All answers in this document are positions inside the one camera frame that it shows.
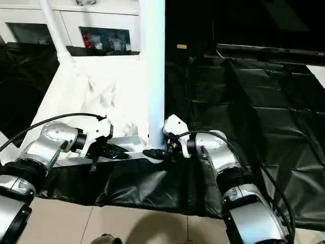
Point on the white board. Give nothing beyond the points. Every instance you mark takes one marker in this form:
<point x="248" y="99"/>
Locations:
<point x="318" y="75"/>

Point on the dark grey bundle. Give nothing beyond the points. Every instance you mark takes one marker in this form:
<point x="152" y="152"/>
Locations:
<point x="86" y="2"/>

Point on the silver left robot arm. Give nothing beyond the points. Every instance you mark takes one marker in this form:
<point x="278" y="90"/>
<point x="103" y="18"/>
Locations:
<point x="50" y="142"/>

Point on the black metal rail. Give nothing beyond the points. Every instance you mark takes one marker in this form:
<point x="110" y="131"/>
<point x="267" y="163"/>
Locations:
<point x="254" y="50"/>

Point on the white glass-door cabinet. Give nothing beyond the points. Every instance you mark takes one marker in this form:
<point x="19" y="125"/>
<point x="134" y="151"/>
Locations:
<point x="106" y="17"/>

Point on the white plastic table leg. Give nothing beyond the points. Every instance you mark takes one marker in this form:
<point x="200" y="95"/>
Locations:
<point x="155" y="63"/>
<point x="54" y="28"/>

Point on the black plastic mat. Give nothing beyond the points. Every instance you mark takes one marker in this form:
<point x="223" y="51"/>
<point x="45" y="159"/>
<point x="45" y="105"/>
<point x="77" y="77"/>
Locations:
<point x="241" y="114"/>

